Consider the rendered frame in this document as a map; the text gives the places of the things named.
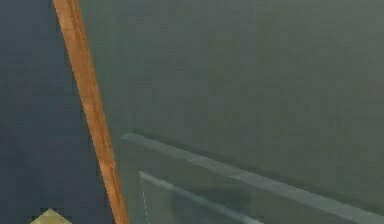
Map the brown wooden door frame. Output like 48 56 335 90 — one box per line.
52 0 131 224

